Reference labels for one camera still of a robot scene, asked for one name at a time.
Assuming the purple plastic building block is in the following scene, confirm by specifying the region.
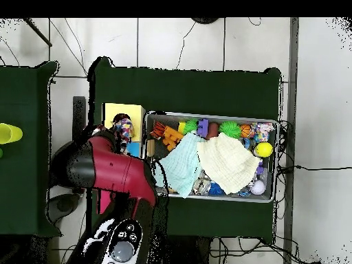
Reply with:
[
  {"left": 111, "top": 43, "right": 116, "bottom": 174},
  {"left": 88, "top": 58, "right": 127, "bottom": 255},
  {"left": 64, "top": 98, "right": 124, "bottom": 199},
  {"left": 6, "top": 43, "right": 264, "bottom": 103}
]
[{"left": 197, "top": 118, "right": 209, "bottom": 138}]

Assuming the mint green muslin cloth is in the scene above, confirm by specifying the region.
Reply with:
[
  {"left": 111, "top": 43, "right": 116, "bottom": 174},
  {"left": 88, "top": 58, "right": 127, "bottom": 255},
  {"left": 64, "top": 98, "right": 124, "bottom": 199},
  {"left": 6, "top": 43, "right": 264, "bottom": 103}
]
[{"left": 155, "top": 133, "right": 206, "bottom": 199}]

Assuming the orange plastic building block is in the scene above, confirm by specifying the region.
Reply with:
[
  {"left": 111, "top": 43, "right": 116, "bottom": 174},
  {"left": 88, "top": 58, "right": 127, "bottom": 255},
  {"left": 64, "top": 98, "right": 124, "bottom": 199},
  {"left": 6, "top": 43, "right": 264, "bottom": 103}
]
[{"left": 162, "top": 125, "right": 184, "bottom": 151}]

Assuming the cream yellow muslin cloth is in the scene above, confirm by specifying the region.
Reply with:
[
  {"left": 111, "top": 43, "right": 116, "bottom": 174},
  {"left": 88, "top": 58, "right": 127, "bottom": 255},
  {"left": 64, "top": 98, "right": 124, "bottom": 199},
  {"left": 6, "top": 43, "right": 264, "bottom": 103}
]
[{"left": 196, "top": 132, "right": 261, "bottom": 195}]

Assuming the dark green tablecloth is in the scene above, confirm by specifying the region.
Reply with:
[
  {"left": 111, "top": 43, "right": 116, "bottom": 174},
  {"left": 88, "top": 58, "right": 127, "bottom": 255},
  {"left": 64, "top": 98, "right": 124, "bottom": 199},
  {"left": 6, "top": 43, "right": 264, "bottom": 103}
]
[
  {"left": 86, "top": 56, "right": 283, "bottom": 244},
  {"left": 0, "top": 60, "right": 61, "bottom": 237}
]

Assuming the black round stand base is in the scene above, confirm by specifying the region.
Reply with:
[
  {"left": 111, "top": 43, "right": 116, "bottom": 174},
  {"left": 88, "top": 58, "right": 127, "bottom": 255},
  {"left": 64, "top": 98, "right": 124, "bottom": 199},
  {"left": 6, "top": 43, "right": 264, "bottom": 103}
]
[{"left": 190, "top": 17, "right": 221, "bottom": 25}]

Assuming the large green spiky ball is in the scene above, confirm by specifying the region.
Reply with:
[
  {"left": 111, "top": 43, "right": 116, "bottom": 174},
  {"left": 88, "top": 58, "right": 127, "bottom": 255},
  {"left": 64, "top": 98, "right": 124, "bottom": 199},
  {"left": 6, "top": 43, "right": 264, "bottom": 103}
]
[{"left": 218, "top": 120, "right": 242, "bottom": 139}]

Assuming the black power cable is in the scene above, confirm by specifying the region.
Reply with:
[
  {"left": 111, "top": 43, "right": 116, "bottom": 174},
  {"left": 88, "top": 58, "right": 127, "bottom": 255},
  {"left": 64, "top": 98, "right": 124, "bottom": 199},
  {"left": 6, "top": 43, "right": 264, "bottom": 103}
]
[{"left": 277, "top": 164, "right": 352, "bottom": 174}]

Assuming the black metal rod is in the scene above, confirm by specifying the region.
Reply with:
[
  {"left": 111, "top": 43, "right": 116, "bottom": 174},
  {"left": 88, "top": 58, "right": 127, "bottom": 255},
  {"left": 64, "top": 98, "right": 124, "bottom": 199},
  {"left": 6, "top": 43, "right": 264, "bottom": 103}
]
[{"left": 23, "top": 17, "right": 53, "bottom": 47}]

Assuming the silver wire mesh bin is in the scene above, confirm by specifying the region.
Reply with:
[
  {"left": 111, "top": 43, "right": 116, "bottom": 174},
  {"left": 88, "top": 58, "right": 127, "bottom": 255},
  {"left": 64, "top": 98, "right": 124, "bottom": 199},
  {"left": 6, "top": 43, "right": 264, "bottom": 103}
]
[{"left": 142, "top": 111, "right": 280, "bottom": 204}]

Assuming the brown toy football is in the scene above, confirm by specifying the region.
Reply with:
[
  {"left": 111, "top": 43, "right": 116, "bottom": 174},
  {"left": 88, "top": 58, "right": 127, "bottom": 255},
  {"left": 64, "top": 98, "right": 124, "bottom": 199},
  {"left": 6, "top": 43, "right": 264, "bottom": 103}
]
[{"left": 204, "top": 122, "right": 220, "bottom": 140}]

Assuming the colourful heart print cloth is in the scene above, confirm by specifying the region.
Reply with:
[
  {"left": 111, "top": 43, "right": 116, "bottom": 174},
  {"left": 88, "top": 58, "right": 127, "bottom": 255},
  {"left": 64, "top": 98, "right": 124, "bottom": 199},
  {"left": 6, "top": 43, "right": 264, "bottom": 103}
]
[{"left": 113, "top": 117, "right": 135, "bottom": 151}]

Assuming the orange striped tiger plush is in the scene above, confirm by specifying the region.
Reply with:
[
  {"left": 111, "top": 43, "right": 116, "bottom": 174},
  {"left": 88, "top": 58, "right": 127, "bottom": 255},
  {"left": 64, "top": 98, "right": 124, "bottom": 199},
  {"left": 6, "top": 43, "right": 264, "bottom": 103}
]
[{"left": 150, "top": 120, "right": 167, "bottom": 140}]

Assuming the yellow-green plastic cup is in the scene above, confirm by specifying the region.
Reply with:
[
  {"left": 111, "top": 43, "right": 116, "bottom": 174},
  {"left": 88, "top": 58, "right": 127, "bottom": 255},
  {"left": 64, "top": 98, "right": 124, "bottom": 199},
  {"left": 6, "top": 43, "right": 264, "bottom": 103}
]
[{"left": 0, "top": 122, "right": 23, "bottom": 145}]

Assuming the small green spiky ball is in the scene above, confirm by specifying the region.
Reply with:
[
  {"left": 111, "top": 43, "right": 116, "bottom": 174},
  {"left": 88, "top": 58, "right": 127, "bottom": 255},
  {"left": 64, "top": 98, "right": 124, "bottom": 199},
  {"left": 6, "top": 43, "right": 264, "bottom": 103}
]
[{"left": 183, "top": 118, "right": 199, "bottom": 135}]

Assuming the wooden box with three holes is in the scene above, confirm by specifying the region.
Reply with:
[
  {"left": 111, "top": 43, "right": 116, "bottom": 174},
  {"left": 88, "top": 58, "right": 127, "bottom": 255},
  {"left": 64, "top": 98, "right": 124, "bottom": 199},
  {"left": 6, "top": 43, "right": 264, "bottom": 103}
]
[{"left": 97, "top": 102, "right": 146, "bottom": 215}]

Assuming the yellow plastic ball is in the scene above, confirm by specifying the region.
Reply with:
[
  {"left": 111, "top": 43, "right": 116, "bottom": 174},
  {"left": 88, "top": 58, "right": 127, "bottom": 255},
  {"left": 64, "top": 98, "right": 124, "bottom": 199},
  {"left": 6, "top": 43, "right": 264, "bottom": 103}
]
[{"left": 254, "top": 142, "right": 274, "bottom": 158}]

